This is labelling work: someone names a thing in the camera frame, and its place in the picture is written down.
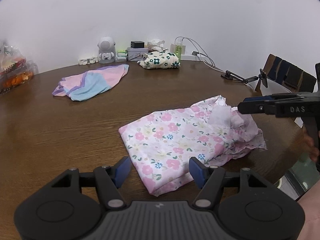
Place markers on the grey storage tin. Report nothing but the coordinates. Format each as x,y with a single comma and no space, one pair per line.
136,54

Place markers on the green liquid bottle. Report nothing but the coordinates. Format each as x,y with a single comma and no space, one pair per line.
178,51

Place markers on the white robot figurine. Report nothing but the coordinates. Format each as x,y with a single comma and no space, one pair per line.
107,50

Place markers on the cream green floral pouch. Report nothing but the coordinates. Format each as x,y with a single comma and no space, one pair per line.
159,60

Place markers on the plastic bag of snacks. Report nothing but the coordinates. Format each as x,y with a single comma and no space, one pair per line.
15,68

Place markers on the pink blue purple garment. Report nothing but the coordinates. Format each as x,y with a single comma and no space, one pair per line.
84,86

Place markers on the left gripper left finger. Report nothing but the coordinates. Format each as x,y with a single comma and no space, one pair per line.
108,179

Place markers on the white power strip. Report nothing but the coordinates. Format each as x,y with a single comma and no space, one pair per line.
91,60

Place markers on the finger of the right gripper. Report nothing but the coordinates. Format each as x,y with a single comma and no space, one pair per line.
257,107
259,98

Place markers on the brown wooden chair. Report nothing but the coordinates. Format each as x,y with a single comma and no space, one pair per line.
284,77

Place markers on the person's right hand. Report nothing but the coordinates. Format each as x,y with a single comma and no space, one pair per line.
312,149

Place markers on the pink floral garment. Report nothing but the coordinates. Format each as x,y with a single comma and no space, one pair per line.
161,143

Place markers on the small black box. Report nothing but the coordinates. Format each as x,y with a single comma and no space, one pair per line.
137,44

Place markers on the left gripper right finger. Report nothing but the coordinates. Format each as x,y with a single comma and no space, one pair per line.
209,180

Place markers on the green white small box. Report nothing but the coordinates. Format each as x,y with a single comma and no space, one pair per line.
121,55

